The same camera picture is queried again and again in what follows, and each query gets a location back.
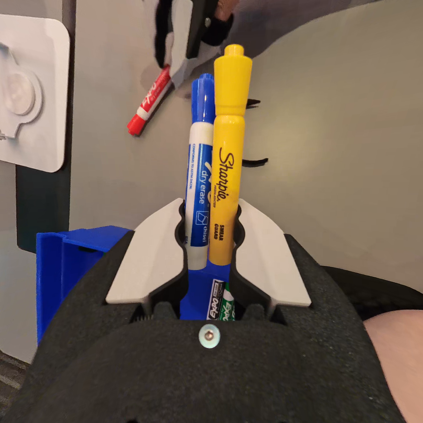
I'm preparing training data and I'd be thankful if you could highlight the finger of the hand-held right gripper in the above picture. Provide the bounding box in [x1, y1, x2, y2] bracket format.
[145, 0, 172, 68]
[169, 0, 194, 89]

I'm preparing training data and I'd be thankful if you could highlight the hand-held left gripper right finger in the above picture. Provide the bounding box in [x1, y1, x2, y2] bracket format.
[230, 198, 312, 314]

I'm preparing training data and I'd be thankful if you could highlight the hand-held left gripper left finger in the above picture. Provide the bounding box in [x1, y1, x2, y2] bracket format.
[106, 198, 190, 318]

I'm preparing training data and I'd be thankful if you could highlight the red dry erase marker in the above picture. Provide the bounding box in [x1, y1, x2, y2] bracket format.
[127, 64, 172, 136]

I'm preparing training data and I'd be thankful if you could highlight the blue dry erase marker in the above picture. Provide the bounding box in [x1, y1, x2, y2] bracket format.
[184, 73, 215, 270]

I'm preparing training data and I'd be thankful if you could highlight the yellow highlighter marker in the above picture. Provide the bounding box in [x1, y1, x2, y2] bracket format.
[208, 44, 253, 266]

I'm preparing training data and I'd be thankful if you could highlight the blue plastic bin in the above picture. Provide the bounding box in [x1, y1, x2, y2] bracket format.
[36, 226, 236, 346]

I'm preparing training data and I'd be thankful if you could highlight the black hook-and-loop tie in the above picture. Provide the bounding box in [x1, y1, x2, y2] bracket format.
[242, 98, 269, 167]

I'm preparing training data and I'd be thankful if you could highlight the person's left forearm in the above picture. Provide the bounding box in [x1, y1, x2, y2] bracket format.
[364, 309, 423, 418]

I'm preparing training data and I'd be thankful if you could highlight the person's right hand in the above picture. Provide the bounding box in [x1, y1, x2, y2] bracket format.
[214, 0, 240, 22]

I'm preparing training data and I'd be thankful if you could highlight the green dry erase marker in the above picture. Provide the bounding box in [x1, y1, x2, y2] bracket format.
[218, 288, 236, 321]

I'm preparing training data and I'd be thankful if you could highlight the black dry erase marker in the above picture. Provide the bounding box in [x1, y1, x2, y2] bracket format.
[206, 280, 226, 320]

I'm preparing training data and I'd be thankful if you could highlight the black chair armrest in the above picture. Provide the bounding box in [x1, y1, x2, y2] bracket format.
[322, 266, 423, 319]

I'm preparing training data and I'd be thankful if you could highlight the white plastic base plate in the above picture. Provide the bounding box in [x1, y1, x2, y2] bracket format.
[0, 14, 71, 173]

